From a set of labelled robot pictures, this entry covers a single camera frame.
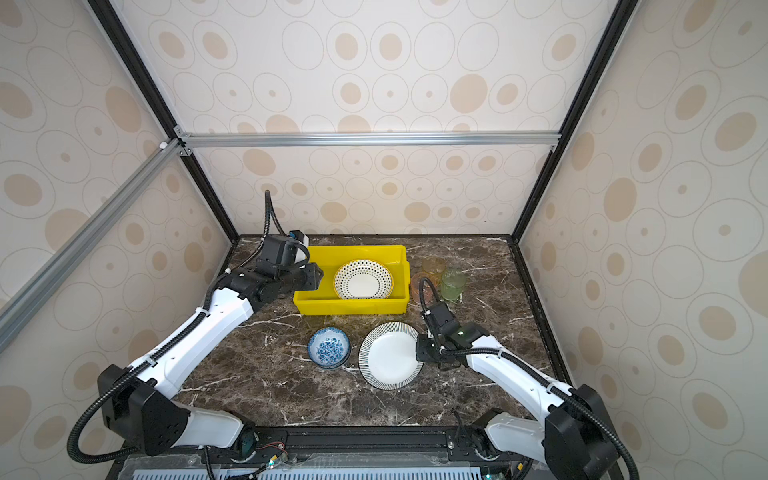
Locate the green translucent cup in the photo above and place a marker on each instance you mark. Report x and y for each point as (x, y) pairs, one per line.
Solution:
(453, 283)

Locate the yellow-rim dotted plate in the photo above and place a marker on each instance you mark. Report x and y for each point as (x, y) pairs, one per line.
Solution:
(363, 279)

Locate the amber translucent cup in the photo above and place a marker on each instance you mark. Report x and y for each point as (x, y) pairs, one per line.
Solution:
(434, 266)

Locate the pink translucent cup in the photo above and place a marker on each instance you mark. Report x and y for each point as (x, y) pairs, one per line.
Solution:
(414, 289)

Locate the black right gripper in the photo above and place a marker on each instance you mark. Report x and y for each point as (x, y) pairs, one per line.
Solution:
(422, 339)

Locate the blue floral ceramic bowl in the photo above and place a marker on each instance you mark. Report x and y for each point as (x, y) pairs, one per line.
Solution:
(329, 348)

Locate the diagonal aluminium frame bar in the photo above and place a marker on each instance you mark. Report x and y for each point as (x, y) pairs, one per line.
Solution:
(23, 307)

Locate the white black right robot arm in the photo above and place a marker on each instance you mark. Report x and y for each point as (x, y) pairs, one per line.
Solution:
(570, 431)

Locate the horizontal aluminium frame bar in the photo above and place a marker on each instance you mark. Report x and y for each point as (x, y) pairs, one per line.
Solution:
(265, 140)

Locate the white black-striped-rim plate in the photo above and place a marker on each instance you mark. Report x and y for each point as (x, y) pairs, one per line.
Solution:
(387, 356)

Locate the yellow plastic bin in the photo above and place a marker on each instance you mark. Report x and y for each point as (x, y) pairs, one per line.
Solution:
(325, 302)

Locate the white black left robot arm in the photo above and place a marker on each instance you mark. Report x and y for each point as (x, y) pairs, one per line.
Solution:
(137, 402)

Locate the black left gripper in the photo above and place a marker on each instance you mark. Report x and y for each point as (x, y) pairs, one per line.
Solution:
(314, 276)

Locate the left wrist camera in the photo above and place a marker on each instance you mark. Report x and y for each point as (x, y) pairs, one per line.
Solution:
(302, 243)

